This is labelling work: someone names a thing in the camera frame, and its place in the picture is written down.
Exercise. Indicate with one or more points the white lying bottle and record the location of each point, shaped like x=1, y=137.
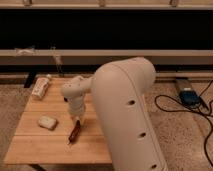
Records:
x=41, y=86

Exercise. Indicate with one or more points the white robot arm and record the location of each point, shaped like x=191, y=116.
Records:
x=117, y=89

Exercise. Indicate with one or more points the blue power device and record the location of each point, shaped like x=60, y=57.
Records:
x=189, y=98

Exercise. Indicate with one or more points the red chili pepper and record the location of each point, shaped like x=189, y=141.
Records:
x=73, y=136

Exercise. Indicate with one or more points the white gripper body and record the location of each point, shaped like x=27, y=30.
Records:
x=77, y=106

